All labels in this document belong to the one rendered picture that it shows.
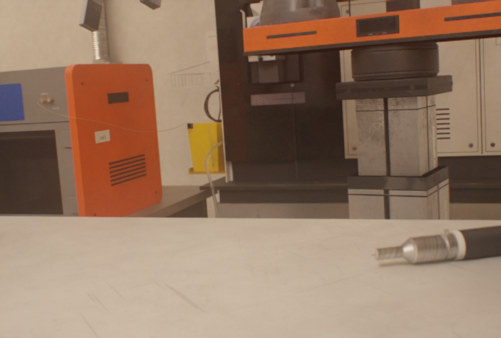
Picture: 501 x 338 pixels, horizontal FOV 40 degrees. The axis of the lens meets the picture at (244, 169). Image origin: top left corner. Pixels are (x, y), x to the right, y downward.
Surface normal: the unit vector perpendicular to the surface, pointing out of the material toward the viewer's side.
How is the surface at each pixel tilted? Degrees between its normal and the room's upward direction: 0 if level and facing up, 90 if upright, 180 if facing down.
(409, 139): 90
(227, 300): 0
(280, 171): 90
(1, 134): 90
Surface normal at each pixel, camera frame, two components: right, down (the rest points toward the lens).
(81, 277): -0.07, -0.99
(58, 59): -0.35, 0.14
